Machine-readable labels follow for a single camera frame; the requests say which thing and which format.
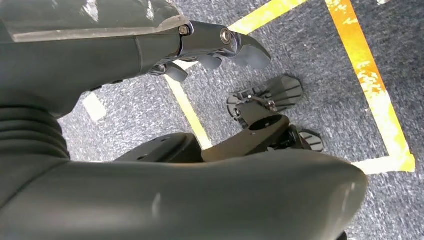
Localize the robot black foot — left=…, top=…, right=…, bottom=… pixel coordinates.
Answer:
left=226, top=75, right=325, bottom=154

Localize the white floor tape mark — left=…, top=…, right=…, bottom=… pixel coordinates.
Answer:
left=81, top=93, right=108, bottom=123

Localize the yellow floor tape square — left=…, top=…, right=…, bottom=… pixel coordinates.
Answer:
left=163, top=0, right=417, bottom=176

